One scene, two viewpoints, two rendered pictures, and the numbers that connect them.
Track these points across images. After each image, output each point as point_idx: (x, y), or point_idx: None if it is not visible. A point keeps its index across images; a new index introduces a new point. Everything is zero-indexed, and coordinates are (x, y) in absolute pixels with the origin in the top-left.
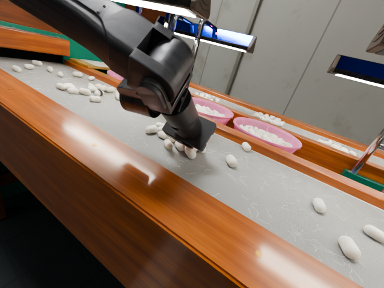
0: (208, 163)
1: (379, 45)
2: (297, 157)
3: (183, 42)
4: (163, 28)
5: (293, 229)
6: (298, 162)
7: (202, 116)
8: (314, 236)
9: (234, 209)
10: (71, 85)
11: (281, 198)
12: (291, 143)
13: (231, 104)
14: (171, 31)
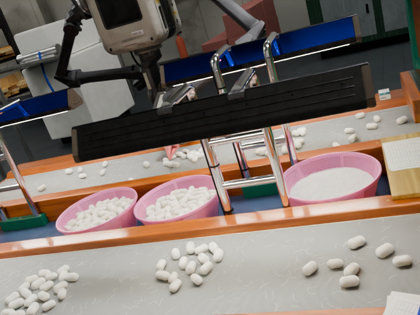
0: (160, 160)
1: (82, 103)
2: (88, 191)
3: (164, 94)
4: (170, 89)
5: (124, 161)
6: (92, 186)
7: (173, 176)
8: (115, 164)
9: (147, 154)
10: (294, 130)
11: (122, 168)
12: (62, 228)
13: (122, 302)
14: (168, 90)
